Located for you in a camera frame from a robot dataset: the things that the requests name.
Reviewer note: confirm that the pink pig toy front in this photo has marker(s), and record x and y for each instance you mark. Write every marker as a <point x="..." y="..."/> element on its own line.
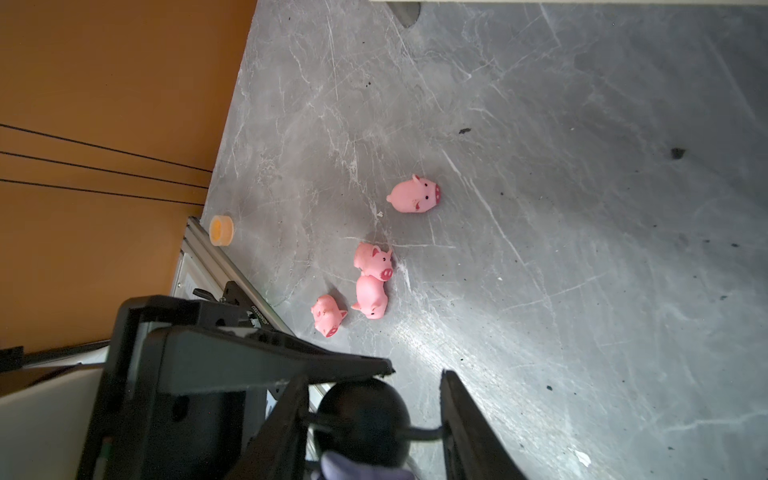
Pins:
<point x="327" y="316"/>

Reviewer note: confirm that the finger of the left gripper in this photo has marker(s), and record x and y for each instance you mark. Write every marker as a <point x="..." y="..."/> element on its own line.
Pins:
<point x="197" y="360"/>

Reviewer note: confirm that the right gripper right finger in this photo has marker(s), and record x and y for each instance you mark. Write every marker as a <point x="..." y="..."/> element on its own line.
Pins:
<point x="471" y="448"/>

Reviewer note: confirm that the black white Kuromi figure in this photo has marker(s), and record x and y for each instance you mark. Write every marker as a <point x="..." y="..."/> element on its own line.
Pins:
<point x="362" y="430"/>

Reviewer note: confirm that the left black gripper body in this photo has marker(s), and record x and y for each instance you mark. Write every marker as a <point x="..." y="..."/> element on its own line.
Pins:
<point x="173" y="400"/>

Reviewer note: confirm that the pink pig toy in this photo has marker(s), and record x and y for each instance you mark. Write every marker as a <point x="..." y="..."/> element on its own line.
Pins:
<point x="327" y="316"/>
<point x="373" y="261"/>
<point x="371" y="298"/>
<point x="416" y="195"/>

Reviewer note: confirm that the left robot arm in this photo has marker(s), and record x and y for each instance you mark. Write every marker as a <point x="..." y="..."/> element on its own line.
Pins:
<point x="44" y="425"/>

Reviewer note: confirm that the white two-tier shelf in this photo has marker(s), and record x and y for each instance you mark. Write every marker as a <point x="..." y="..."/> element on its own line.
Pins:
<point x="408" y="12"/>

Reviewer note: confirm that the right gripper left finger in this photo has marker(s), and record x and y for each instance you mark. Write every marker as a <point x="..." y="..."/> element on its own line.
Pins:
<point x="279" y="449"/>

